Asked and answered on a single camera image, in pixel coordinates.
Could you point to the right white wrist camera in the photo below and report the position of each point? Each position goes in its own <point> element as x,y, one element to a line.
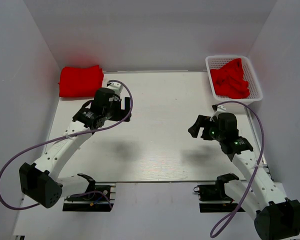
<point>218,109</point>

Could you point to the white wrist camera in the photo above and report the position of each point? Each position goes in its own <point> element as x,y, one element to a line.
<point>218,109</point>
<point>116,87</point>

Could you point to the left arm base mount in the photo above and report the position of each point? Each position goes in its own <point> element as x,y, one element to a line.
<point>93,202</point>

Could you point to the folded red t-shirt stack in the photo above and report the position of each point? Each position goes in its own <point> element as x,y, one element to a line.
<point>77,82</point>

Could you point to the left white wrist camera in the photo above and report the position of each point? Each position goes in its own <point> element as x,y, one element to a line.
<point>116,87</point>

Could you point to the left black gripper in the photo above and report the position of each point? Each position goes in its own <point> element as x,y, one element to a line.
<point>121,114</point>

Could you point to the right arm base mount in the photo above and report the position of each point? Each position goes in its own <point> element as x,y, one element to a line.
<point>212,201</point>

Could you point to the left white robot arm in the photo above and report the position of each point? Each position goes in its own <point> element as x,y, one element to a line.
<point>40,180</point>

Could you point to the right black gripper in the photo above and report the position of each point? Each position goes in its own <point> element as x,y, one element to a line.
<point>202,121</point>

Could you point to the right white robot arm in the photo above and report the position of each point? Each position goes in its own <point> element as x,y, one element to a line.
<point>274,215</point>

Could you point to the white plastic basket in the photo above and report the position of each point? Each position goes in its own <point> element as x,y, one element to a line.
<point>217,61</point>

